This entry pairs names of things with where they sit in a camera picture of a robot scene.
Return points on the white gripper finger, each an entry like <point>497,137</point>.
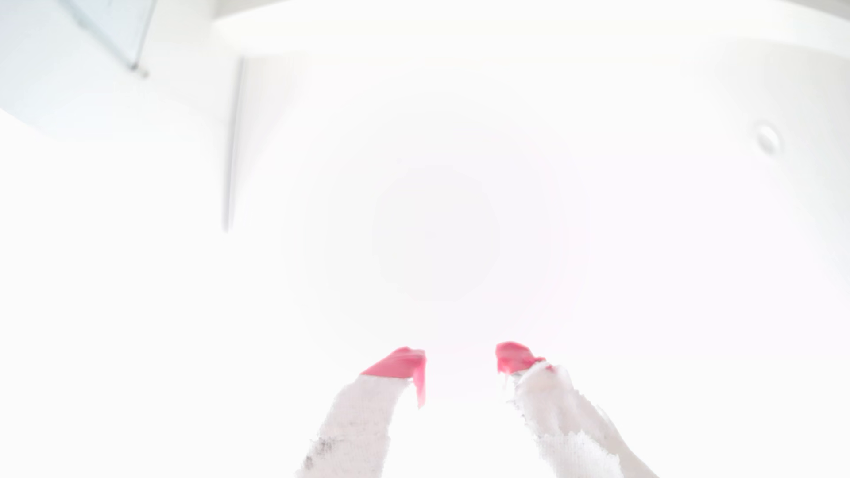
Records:
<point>564,418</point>
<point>362,425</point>

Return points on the round white ceiling fixture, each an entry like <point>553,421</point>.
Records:
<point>767,139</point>

